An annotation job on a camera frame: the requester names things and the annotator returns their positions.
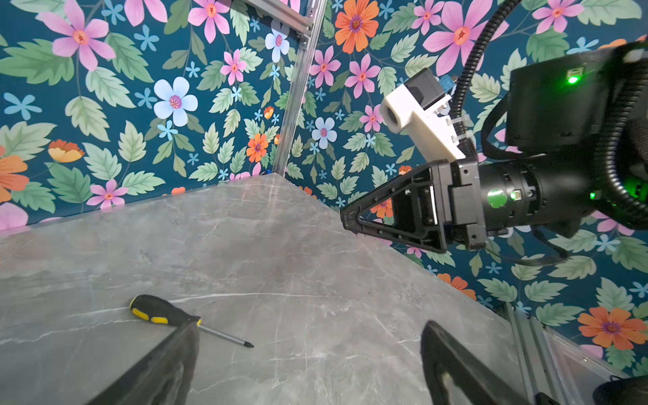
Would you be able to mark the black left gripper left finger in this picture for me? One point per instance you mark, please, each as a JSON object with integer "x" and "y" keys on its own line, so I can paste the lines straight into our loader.
{"x": 163, "y": 376}

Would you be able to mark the aluminium corner frame post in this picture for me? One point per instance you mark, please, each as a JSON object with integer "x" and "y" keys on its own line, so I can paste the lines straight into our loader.
{"x": 309, "y": 29}

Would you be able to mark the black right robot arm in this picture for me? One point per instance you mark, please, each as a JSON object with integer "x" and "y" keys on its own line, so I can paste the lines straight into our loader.
{"x": 568, "y": 139}

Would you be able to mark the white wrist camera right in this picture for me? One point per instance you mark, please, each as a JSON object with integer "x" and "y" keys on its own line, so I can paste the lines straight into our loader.
{"x": 415, "y": 108}

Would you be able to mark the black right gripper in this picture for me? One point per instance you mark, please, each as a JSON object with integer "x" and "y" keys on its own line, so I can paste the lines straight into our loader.
{"x": 431, "y": 207}

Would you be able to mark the black yellow screwdriver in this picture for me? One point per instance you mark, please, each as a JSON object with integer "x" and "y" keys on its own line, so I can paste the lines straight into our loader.
{"x": 154, "y": 309}

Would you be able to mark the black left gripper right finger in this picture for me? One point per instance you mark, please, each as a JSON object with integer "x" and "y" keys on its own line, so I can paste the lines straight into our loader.
{"x": 455, "y": 376}

